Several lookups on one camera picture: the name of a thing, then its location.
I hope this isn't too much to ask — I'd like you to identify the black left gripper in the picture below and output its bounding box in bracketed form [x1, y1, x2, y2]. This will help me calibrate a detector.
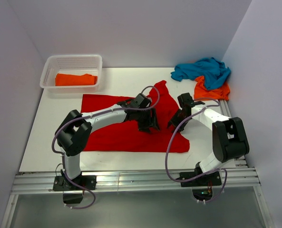
[135, 108, 160, 133]

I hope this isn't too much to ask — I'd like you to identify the red t shirt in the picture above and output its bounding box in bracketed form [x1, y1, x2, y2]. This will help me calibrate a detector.
[85, 80, 190, 153]

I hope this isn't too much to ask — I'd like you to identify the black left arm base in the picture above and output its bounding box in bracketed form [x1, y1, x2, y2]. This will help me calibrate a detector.
[52, 175, 96, 204]

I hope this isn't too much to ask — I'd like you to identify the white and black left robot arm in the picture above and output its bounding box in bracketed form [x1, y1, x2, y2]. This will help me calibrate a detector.
[52, 99, 160, 190]

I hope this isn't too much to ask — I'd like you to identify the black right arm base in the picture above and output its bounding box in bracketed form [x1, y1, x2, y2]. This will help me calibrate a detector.
[176, 171, 224, 200]

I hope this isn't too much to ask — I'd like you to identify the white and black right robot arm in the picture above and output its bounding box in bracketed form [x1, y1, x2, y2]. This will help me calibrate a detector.
[166, 100, 250, 185]

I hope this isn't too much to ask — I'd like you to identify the blue t shirt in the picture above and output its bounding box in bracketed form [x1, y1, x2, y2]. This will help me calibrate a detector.
[171, 57, 231, 90]

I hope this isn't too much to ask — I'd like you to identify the rolled orange t shirt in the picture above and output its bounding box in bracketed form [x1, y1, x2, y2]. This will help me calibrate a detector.
[55, 74, 97, 86]

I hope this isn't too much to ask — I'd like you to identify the white plastic basket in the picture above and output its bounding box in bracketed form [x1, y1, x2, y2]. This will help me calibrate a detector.
[39, 55, 103, 94]

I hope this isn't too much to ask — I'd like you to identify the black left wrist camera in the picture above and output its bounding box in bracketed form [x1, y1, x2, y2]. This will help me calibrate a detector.
[130, 93, 152, 108]

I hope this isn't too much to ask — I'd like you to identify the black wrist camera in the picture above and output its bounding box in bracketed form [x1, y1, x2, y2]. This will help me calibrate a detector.
[177, 93, 194, 108]
[130, 93, 152, 108]

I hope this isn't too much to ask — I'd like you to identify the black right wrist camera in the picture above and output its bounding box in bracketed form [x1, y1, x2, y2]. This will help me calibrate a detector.
[177, 93, 194, 108]

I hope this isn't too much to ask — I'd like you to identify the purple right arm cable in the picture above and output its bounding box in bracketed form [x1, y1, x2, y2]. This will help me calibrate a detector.
[165, 97, 228, 203]

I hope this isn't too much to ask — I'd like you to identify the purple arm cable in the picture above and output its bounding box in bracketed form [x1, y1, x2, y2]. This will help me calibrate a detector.
[165, 97, 228, 203]
[51, 85, 161, 209]

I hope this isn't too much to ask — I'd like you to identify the aluminium rail frame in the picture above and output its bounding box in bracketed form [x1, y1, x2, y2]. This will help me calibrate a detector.
[1, 99, 274, 228]

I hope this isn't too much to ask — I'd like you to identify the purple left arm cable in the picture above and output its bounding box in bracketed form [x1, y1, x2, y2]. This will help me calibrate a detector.
[51, 85, 161, 209]

